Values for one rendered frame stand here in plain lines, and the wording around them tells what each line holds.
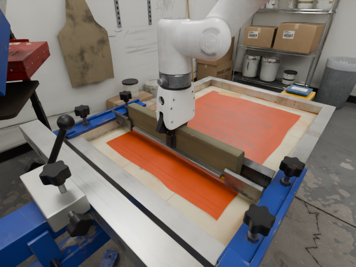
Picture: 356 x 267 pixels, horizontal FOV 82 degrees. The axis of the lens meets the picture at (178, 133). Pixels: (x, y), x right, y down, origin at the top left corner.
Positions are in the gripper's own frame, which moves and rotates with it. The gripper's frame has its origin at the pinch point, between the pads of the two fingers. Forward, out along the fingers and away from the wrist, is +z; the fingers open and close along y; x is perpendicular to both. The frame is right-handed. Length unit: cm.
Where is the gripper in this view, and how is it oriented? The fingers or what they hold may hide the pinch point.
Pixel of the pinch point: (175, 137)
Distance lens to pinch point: 56.1
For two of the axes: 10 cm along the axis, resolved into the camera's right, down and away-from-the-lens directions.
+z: 0.0, 8.4, 5.4
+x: -7.5, -3.6, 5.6
